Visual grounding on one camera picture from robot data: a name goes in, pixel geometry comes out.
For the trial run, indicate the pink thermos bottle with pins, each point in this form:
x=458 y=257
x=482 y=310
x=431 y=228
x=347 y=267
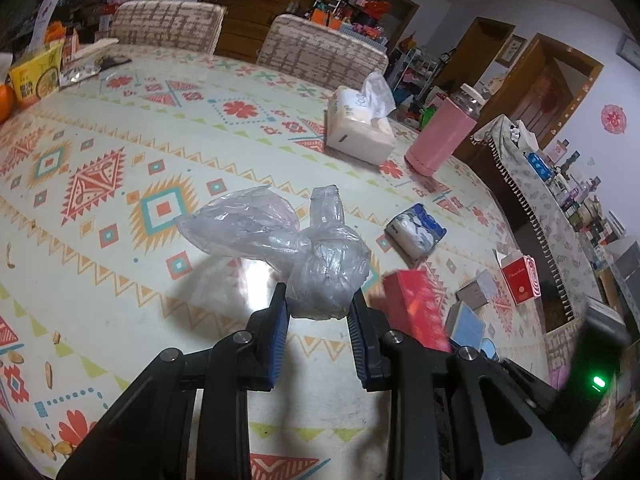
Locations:
x=452 y=122

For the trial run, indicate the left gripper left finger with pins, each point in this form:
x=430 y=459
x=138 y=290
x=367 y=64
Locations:
x=185 y=415

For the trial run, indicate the red carton box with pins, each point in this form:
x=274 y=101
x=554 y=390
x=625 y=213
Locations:
x=410 y=306

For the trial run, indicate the clear plastic bag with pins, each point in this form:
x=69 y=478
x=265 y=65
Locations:
x=322 y=266

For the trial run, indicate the covered microwave oven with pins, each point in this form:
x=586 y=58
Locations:
x=624 y=261

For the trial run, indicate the blue white tissue packet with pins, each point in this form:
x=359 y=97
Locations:
x=415 y=232

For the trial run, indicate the blue box on sideboard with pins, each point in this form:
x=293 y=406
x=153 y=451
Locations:
x=540 y=166

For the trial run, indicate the white tissue pack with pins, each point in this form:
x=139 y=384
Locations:
x=357 y=120

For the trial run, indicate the red white spiral box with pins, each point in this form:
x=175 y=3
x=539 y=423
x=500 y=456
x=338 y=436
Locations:
x=520 y=273

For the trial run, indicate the light blue packet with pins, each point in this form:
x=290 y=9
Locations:
x=465 y=328

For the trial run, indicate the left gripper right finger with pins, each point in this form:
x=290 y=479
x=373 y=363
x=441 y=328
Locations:
x=458 y=414

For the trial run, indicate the patterned chair behind bottle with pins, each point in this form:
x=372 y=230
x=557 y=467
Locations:
x=317 y=54

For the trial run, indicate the yellow noodle cup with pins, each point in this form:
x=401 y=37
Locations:
x=37 y=75

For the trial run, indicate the orange fruit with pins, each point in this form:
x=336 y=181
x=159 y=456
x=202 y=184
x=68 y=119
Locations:
x=7 y=99

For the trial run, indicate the patterned chair near pillar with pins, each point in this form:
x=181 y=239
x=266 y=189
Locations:
x=185 y=25

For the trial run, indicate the grey blue card box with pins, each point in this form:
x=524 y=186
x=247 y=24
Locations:
x=478 y=292

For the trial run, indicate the sideboard with lace cloth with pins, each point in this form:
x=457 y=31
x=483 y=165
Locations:
x=568 y=256

